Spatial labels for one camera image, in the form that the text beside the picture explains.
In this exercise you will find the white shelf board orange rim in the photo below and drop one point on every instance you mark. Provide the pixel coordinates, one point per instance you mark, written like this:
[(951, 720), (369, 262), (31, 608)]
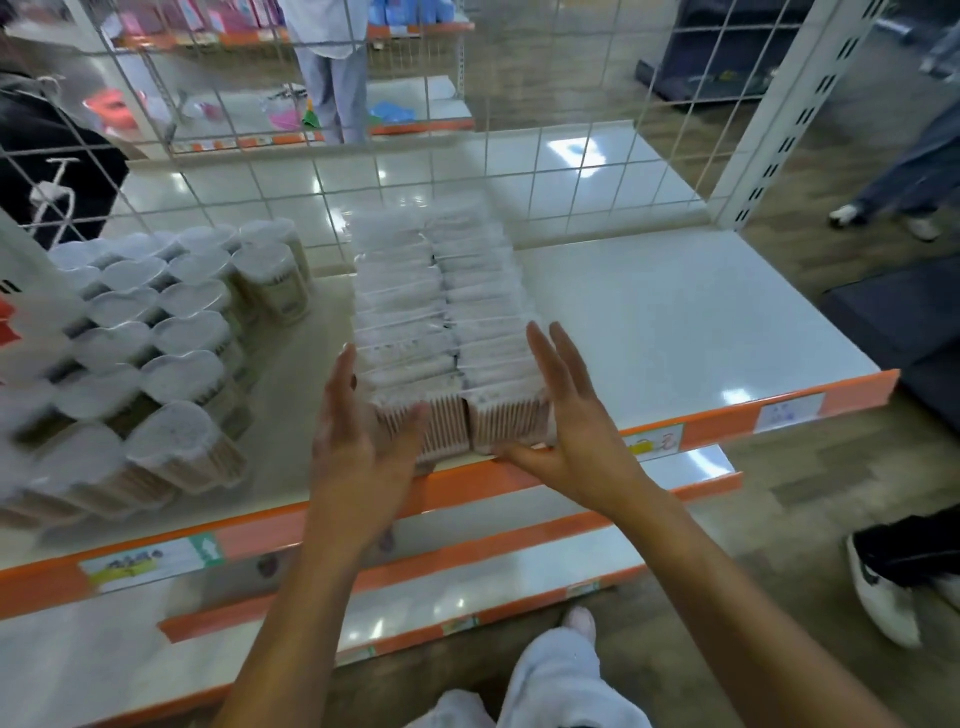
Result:
[(112, 660), (487, 585), (697, 465)]

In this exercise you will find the blue plastic item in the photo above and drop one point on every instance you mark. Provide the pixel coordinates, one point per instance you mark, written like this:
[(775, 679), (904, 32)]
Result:
[(391, 112)]

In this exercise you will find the plain white price label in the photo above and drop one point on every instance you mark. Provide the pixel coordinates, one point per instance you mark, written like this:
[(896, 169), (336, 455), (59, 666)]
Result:
[(787, 412)]

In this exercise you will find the person's right forearm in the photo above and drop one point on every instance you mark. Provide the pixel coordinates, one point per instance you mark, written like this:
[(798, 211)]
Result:
[(750, 622)]

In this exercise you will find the pink plastic basin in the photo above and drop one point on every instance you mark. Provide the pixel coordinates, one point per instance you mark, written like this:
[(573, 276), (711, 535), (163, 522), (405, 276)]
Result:
[(283, 121)]

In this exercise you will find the person's white garment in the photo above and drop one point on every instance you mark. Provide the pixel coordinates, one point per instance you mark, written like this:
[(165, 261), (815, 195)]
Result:
[(555, 682)]

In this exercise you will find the distant white orange shelf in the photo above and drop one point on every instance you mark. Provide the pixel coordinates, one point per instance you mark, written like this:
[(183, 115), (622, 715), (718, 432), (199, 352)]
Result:
[(435, 90)]

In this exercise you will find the price label green arrow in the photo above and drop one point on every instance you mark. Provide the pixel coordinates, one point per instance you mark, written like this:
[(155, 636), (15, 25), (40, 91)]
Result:
[(135, 566)]

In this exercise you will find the person's right hand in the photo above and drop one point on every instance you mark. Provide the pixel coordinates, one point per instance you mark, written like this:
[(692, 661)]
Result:
[(592, 465)]

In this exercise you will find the white slotted shelf post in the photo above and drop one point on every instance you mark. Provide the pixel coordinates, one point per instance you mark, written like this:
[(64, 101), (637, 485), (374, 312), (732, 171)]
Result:
[(19, 247)]

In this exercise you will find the white shelf orange rail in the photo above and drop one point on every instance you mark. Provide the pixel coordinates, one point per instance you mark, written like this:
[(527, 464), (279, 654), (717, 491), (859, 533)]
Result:
[(675, 322)]

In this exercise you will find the green plastic item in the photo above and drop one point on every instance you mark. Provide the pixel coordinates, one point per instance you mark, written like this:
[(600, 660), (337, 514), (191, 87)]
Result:
[(309, 121)]

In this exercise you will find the red plastic basin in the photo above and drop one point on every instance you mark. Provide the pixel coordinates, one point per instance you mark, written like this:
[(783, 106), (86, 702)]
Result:
[(112, 105)]

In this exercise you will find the row of pink blue packets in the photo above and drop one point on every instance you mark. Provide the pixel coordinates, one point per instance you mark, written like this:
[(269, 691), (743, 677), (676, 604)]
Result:
[(405, 11)]

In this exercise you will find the person's left hand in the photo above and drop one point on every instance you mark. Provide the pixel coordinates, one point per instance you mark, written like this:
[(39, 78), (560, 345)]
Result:
[(356, 480)]

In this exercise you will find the white slotted end post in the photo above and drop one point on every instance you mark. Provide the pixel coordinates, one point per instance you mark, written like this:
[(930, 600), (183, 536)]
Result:
[(802, 112)]

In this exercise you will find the person's left forearm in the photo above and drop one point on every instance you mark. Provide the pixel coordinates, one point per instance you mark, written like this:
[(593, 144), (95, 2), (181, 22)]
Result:
[(292, 637)]

